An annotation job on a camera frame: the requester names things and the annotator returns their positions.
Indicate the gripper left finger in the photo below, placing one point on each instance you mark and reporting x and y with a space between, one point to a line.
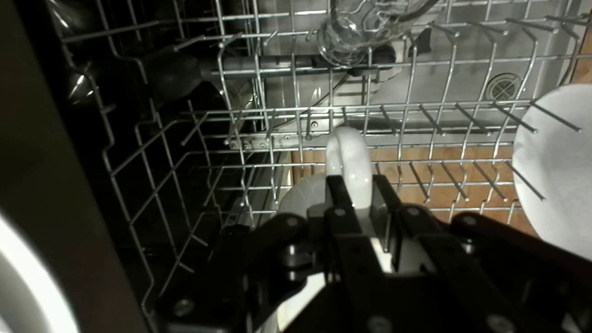
259 249

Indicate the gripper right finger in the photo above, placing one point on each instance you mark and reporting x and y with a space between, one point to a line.
499 259

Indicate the white mug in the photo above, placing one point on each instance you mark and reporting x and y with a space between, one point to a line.
350 157

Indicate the dishwasher door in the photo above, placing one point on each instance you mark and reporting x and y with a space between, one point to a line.
462 78

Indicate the dishwasher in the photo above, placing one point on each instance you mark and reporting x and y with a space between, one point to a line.
416 92

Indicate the white plate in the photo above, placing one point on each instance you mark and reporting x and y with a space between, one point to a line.
559 175

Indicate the white round dish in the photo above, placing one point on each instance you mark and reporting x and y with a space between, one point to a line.
27 286

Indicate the clear glass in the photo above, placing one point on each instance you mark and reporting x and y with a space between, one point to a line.
351 32

